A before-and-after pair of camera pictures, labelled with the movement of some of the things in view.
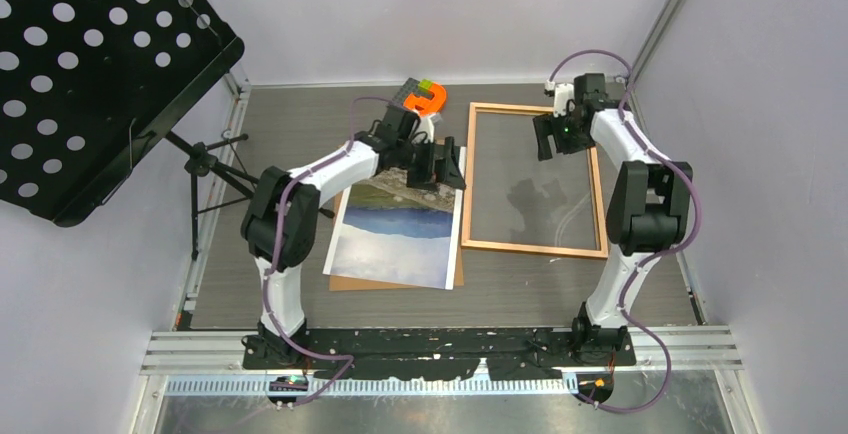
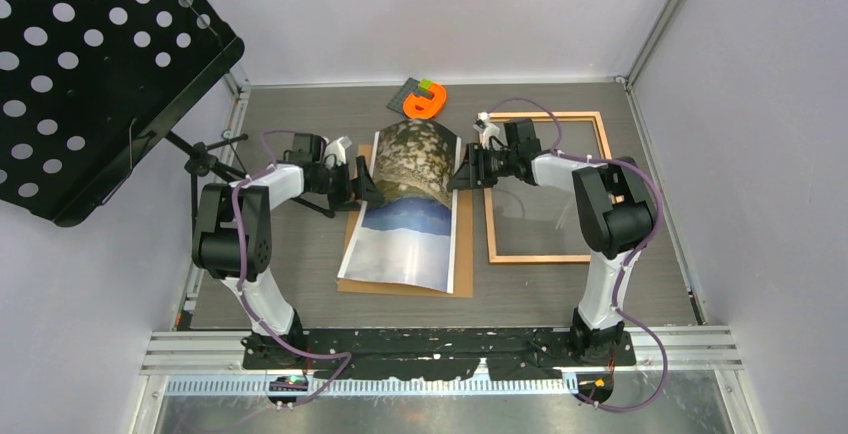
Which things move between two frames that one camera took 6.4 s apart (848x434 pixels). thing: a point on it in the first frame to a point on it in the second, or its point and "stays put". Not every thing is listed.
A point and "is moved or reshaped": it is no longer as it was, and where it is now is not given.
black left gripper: [439, 171] to [347, 199]
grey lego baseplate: [409, 86] stays put
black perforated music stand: [100, 56] stays put
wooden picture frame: [468, 192] to [488, 193]
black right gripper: [544, 126] to [476, 160]
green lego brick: [425, 84] stays put
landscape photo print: [388, 231] is moved or reshaped
